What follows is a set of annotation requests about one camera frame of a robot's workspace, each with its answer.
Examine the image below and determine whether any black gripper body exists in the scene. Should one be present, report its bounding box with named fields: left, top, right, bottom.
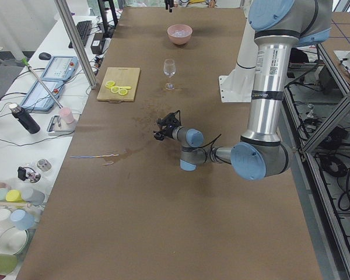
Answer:
left=153, top=110, right=181, bottom=141

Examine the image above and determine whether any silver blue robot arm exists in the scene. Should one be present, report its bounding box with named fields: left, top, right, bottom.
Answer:
left=154, top=1, right=333, bottom=180

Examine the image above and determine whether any clear wine glass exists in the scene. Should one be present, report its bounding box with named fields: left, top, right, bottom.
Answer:
left=163, top=58, right=176, bottom=90

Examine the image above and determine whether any pink bowl of ice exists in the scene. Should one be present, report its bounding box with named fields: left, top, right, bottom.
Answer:
left=167, top=24, right=193, bottom=46

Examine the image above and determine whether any wooden cutting board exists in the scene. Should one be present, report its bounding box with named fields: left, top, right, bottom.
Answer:
left=96, top=67, right=141, bottom=102

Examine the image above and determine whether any middle lemon slice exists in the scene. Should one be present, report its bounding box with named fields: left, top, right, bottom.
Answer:
left=110, top=86, right=120, bottom=93

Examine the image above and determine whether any far lemon slice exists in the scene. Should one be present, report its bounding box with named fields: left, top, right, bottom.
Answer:
left=105, top=80, right=116, bottom=89

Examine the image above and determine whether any pink plastic cup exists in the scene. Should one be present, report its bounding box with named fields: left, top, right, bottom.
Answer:
left=59, top=107, right=75, bottom=124

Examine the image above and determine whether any far blue teach pendant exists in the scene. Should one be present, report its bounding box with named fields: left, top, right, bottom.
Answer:
left=41, top=56, right=79, bottom=81

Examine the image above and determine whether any blue teach pendant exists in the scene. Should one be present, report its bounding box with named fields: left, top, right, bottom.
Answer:
left=20, top=80, right=64, bottom=113
left=41, top=56, right=79, bottom=81

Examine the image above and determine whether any black keyboard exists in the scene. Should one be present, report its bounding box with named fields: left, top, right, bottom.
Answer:
left=76, top=20, right=92, bottom=47

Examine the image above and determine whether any near blue teach pendant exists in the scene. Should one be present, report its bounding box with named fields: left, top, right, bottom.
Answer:
left=20, top=80, right=64, bottom=113

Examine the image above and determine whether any small steel weight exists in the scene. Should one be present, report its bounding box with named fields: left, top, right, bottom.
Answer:
left=36, top=159, right=52, bottom=172

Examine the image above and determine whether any black computer mouse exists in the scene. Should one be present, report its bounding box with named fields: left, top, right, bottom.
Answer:
left=38, top=52, right=52, bottom=60

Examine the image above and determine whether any black water bottle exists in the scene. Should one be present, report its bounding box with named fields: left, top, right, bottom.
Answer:
left=9, top=103, right=40, bottom=134

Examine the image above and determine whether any metal rod green tip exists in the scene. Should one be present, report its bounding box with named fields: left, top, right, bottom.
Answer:
left=21, top=58, right=63, bottom=109

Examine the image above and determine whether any grey office chair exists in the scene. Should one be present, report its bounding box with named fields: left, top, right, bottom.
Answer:
left=0, top=45, right=24, bottom=117

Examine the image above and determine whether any yellow cup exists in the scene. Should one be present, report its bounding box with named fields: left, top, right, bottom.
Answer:
left=5, top=190, right=24, bottom=203

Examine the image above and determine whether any light blue cup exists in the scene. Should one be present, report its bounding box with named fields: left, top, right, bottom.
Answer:
left=10, top=209, right=35, bottom=230

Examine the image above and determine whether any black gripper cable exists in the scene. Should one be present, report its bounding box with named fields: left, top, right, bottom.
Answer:
left=202, top=133, right=222, bottom=161

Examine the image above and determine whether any lemon slice near handle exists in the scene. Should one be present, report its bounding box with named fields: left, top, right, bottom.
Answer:
left=118, top=89, right=128, bottom=96

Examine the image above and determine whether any white camera pillar base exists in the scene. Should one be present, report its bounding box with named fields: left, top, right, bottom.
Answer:
left=219, top=1, right=258, bottom=103

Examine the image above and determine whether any aluminium frame post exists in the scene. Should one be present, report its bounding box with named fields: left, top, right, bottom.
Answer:
left=54, top=0, right=97, bottom=89

